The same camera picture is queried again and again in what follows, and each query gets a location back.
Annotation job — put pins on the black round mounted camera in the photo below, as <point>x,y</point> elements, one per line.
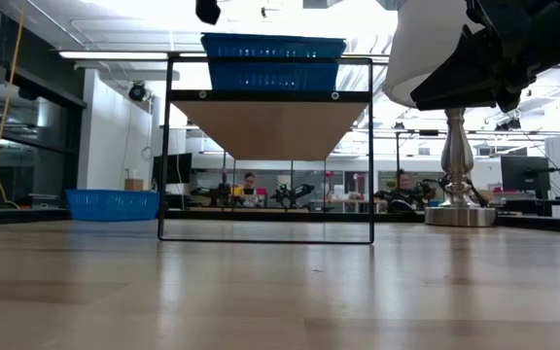
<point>137,91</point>

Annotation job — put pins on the white shade silver table lamp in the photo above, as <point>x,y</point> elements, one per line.
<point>421,48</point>

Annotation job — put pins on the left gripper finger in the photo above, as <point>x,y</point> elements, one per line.
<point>208,10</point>

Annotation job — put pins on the person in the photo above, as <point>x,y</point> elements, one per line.
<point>249,189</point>
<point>401,187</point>

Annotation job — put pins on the blue plastic basket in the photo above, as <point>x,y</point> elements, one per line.
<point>272,46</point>
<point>110,205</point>
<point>272,77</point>

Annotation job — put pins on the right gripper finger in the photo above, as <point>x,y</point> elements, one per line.
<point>460,82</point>

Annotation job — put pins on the black monitor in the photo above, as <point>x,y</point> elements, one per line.
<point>525,172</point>
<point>178,167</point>

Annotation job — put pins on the white ceiling light strip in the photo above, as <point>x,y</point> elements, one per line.
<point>110,55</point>

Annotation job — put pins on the brown cardboard box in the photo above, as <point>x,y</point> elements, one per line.
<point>133,185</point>

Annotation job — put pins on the wooden shelf black metal frame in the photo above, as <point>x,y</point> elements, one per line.
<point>270,129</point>

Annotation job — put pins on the background black robot arm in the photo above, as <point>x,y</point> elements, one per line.
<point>292,194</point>
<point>212,194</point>

